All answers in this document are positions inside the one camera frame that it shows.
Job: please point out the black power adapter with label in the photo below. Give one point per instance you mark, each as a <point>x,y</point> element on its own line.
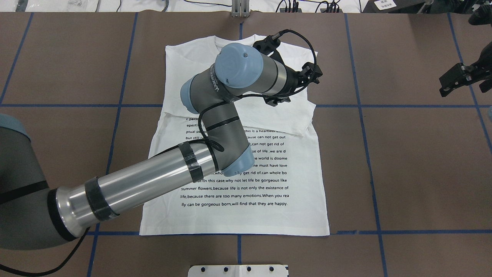
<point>393,6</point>

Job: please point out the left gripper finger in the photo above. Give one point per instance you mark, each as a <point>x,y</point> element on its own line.
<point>314,77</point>
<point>307,69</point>

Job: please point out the white long-sleeve printed shirt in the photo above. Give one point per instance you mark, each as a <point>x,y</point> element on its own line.
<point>283,193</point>

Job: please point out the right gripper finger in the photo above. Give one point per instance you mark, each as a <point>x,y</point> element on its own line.
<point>456,76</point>
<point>446,89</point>

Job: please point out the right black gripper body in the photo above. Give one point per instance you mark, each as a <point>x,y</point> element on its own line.
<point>485,70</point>

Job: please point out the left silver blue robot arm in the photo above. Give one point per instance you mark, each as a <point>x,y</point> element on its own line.
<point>34,216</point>

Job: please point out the aluminium frame post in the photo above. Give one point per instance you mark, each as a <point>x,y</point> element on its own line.
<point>240,8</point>

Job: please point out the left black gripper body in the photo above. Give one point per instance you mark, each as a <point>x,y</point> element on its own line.
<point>293,79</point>

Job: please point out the white camera mast with base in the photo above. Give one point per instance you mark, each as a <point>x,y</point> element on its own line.
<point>251,270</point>

